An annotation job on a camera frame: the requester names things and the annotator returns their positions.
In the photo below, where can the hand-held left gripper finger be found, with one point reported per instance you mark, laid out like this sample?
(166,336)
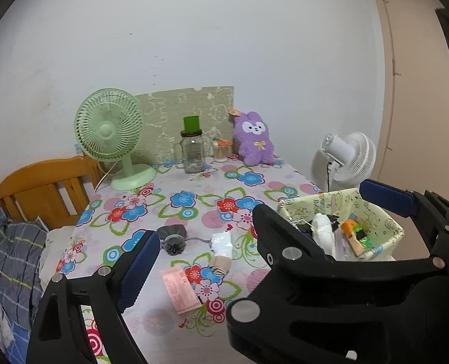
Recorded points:
(137,269)

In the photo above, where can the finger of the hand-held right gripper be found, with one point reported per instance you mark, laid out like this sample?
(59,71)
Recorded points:
(277,235)
(387,196)

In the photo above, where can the white cloth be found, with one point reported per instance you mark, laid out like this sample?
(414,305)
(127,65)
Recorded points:
(323,231)

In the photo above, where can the yellow cartoon fabric storage box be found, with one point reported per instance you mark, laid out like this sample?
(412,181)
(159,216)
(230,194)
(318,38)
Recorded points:
(342,201)

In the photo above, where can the green striped packet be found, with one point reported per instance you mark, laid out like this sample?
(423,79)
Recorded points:
(355,235)

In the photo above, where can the pink packet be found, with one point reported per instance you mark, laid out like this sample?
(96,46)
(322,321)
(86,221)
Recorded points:
(179,290)

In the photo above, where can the white standing fan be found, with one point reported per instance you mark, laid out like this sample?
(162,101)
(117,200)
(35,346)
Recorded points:
(351,159)

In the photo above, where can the white packet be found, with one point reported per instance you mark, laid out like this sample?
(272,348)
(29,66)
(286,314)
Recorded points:
(221,243)

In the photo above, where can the clear plastic packet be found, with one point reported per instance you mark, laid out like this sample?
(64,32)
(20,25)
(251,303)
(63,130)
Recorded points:
(344,246)

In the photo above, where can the beige rolled bandage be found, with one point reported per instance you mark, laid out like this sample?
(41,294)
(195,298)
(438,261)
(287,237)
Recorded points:
(220,266)

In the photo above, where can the beige door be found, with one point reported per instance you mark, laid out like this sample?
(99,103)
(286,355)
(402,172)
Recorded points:
(410,102)

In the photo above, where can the purple plush toy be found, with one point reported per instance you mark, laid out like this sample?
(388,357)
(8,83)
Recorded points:
(254,140)

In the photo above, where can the small jar with orange lid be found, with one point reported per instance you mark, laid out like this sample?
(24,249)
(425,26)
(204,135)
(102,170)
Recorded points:
(221,151)

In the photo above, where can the glass jar mug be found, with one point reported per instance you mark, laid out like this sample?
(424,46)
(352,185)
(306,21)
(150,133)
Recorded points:
(192,153)

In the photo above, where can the grey plaid pillow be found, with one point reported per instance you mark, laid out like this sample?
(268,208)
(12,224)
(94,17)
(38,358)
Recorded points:
(8,250)

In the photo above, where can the wooden headboard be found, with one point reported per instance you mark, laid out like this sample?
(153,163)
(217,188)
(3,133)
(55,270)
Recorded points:
(38,182)

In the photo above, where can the green plastic cup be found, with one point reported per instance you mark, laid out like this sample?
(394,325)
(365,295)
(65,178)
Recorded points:
(191,124)

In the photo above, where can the green desk fan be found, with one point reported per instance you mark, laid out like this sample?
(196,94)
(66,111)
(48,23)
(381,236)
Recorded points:
(109,129)

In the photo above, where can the blue printed bedsheet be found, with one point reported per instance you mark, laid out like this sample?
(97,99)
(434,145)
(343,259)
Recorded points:
(0,322)

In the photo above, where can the green patterned backing board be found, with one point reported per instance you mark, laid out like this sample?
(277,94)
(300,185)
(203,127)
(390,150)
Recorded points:
(164,113)

